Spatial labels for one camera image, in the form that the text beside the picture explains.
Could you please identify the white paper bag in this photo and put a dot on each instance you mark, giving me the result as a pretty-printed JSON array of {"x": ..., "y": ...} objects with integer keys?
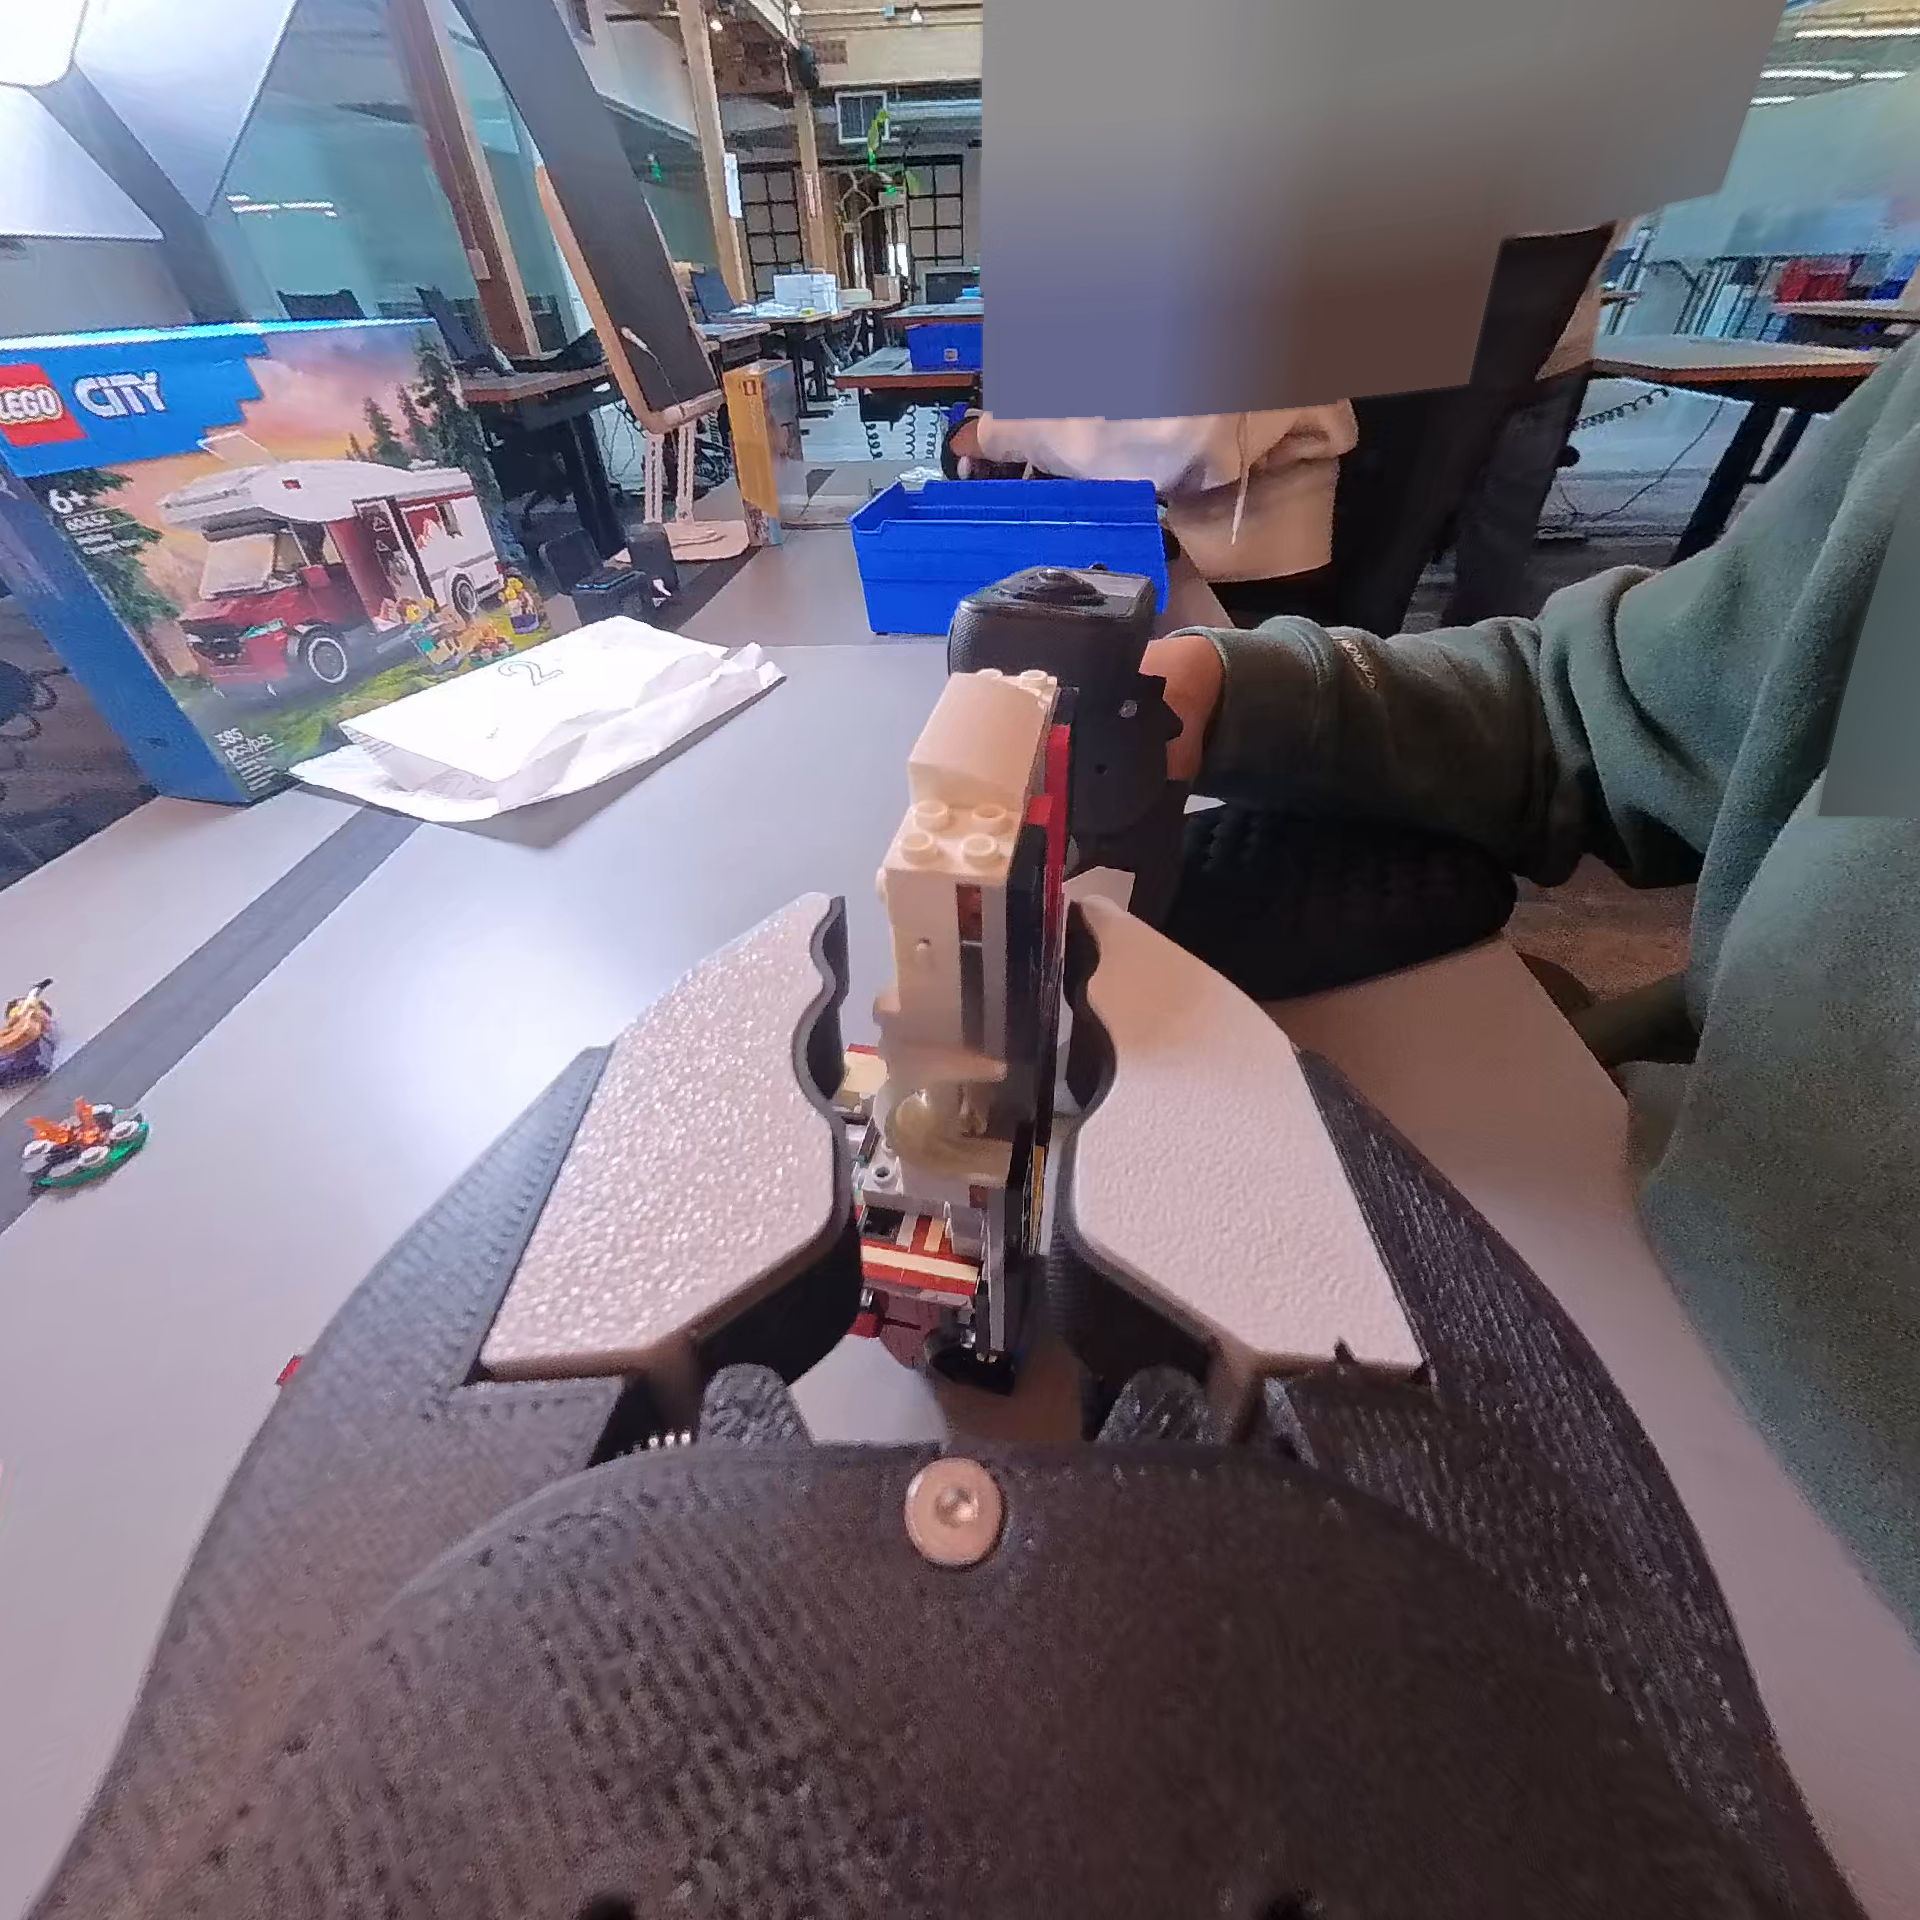
[{"x": 557, "y": 719}]

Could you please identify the red tan brick toy truck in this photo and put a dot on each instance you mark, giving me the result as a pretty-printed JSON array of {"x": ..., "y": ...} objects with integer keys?
[{"x": 961, "y": 931}]

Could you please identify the yellow tall box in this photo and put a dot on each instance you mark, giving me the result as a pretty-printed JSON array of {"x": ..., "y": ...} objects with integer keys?
[{"x": 752, "y": 450}]

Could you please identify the purple toy minifigure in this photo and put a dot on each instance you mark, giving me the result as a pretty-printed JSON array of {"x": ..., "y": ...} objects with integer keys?
[{"x": 26, "y": 1037}]

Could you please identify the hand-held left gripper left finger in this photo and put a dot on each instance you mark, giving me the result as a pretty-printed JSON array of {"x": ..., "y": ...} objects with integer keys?
[{"x": 672, "y": 1186}]

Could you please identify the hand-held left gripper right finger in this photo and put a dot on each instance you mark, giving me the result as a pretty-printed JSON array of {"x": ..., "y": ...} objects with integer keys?
[{"x": 1245, "y": 1198}]

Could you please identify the person's right forearm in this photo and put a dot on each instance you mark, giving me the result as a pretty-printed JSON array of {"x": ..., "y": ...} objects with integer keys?
[{"x": 1423, "y": 719}]

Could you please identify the dark flat panel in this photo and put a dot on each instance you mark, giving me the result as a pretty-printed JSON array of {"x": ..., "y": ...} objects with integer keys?
[{"x": 643, "y": 269}]

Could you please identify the blue toy set box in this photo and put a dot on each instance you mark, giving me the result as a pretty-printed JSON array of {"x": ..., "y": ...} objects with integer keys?
[{"x": 225, "y": 523}]

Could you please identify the pale wooden board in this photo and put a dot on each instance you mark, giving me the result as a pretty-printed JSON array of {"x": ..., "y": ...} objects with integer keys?
[{"x": 597, "y": 315}]

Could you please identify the brick campfire on green base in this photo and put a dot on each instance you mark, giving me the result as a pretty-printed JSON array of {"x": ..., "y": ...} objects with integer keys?
[{"x": 82, "y": 1144}]

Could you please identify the person's right hand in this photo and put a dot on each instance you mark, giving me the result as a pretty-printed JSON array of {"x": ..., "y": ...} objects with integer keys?
[{"x": 1194, "y": 695}]

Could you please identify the blue plastic bin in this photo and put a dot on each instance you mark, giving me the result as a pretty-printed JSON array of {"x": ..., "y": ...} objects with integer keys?
[{"x": 975, "y": 570}]

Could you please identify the grey desk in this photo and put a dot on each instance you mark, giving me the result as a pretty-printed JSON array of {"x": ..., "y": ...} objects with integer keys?
[{"x": 451, "y": 975}]

